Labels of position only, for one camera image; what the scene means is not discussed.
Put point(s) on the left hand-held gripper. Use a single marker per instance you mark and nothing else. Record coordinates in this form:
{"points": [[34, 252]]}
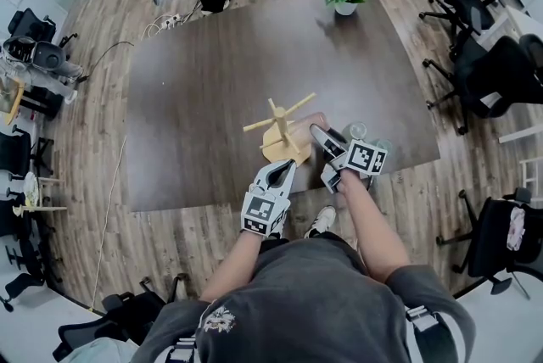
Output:
{"points": [[262, 210]]}

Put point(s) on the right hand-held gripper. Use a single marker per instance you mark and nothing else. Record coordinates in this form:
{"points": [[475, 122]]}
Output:
{"points": [[360, 158]]}

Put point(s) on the pink cup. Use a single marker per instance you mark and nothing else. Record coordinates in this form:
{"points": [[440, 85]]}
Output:
{"points": [[303, 128]]}

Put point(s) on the clear glass cup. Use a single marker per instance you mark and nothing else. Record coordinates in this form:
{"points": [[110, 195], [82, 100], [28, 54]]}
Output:
{"points": [[382, 144], [355, 129]]}

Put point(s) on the wooden mug tree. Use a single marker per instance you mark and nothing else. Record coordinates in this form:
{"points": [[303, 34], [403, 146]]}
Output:
{"points": [[281, 128]]}

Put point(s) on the person's right forearm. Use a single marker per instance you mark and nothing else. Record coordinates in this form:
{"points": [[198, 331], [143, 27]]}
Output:
{"points": [[373, 225]]}

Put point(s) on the person's left forearm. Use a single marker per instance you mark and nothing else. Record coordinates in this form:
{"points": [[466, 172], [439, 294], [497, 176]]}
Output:
{"points": [[237, 264]]}

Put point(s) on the person's white shoe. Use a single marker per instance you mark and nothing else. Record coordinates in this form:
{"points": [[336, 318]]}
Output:
{"points": [[321, 221]]}

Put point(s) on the person's grey shirt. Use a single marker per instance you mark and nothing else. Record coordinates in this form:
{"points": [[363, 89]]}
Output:
{"points": [[305, 302]]}

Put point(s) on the white power strip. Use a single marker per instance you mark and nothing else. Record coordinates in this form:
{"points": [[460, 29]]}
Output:
{"points": [[170, 21]]}

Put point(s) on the white patterned cloth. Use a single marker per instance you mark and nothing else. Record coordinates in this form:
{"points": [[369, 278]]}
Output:
{"points": [[516, 227]]}

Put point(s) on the grey white humanoid robot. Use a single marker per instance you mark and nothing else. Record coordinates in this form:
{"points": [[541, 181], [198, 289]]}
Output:
{"points": [[42, 58]]}

